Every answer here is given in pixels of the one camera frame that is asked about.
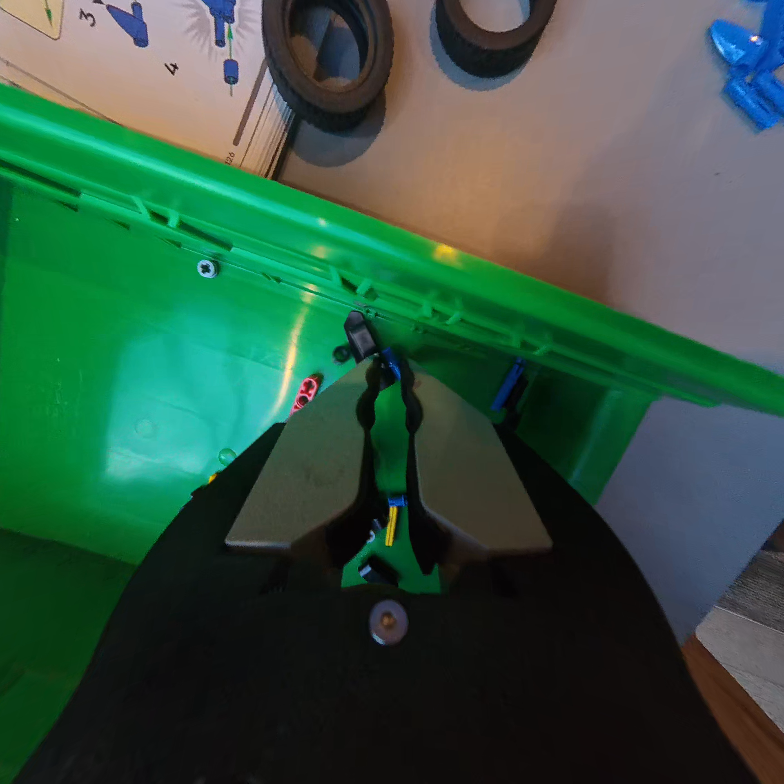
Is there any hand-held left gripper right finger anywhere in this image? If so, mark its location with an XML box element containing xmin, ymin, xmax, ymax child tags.
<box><xmin>399</xmin><ymin>359</ymin><xmax>554</xmax><ymax>577</ymax></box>

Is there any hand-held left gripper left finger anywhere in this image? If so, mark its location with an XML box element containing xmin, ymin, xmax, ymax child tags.
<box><xmin>225</xmin><ymin>357</ymin><xmax>379</xmax><ymax>570</ymax></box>

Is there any green box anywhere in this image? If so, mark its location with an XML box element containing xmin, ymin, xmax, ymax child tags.
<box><xmin>0</xmin><ymin>82</ymin><xmax>784</xmax><ymax>779</ymax></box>

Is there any black rubber tyre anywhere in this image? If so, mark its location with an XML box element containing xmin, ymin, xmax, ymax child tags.
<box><xmin>261</xmin><ymin>0</ymin><xmax>394</xmax><ymax>132</ymax></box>
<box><xmin>435</xmin><ymin>0</ymin><xmax>558</xmax><ymax>79</ymax></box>

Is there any blue curved tooth piece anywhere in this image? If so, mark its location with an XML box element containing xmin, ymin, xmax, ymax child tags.
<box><xmin>709</xmin><ymin>20</ymin><xmax>757</xmax><ymax>65</ymax></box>

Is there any blue L-shaped beam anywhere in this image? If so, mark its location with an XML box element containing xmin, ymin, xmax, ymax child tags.
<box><xmin>744</xmin><ymin>0</ymin><xmax>784</xmax><ymax>68</ymax></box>

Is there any grey desk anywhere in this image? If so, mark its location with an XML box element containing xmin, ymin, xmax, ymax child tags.
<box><xmin>278</xmin><ymin>0</ymin><xmax>784</xmax><ymax>644</ymax></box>

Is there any long blue connector pin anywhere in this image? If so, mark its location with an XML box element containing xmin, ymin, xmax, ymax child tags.
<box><xmin>490</xmin><ymin>358</ymin><xmax>526</xmax><ymax>411</ymax></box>

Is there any small black piece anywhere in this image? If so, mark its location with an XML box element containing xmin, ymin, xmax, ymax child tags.
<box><xmin>358</xmin><ymin>554</ymin><xmax>399</xmax><ymax>586</ymax></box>

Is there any black angled panel piece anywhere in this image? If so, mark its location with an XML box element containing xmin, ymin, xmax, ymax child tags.
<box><xmin>344</xmin><ymin>310</ymin><xmax>379</xmax><ymax>362</ymax></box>

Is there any brown wooden panel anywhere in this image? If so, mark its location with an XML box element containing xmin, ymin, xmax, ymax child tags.
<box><xmin>680</xmin><ymin>637</ymin><xmax>784</xmax><ymax>784</ymax></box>

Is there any open instruction booklet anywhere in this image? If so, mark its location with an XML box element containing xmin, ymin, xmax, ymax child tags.
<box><xmin>0</xmin><ymin>0</ymin><xmax>295</xmax><ymax>178</ymax></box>

